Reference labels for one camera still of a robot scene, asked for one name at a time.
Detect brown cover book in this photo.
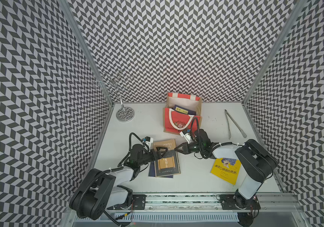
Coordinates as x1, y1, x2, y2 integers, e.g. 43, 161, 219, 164
153, 139, 181, 177

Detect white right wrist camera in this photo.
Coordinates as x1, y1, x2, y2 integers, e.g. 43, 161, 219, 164
180, 129, 193, 144

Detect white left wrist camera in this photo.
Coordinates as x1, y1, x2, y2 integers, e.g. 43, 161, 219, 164
142, 136, 153, 150

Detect stainless steel kitchen tongs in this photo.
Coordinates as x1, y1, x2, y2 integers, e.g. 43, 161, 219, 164
224, 109, 247, 139

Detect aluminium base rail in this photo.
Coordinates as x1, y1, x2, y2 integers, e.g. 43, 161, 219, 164
65, 192, 305, 227

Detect chrome wire jewelry stand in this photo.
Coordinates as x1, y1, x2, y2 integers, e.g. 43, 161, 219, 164
94, 70, 135, 123

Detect aluminium corner frame post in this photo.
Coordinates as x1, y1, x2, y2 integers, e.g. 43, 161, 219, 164
58, 0, 114, 106

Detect red burlap Christmas bag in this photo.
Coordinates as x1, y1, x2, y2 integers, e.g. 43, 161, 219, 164
163, 93, 202, 134

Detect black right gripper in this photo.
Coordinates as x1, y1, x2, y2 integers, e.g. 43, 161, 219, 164
174, 141, 203, 155

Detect yellow book blue illustration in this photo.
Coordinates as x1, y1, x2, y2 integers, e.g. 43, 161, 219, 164
210, 158, 241, 185

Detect right aluminium corner post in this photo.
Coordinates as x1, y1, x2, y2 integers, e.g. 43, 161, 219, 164
242, 0, 307, 106

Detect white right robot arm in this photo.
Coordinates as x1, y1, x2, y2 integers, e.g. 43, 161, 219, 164
175, 129, 278, 210

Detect navy book yellow label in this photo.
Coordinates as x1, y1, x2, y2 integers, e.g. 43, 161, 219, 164
172, 105, 197, 115

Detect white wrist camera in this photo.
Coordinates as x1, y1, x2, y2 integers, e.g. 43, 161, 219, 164
142, 136, 153, 150
180, 129, 193, 144

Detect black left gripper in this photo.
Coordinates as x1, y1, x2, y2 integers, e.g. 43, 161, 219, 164
138, 147, 168, 166

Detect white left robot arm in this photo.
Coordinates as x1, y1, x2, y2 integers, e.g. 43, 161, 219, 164
69, 144, 168, 220

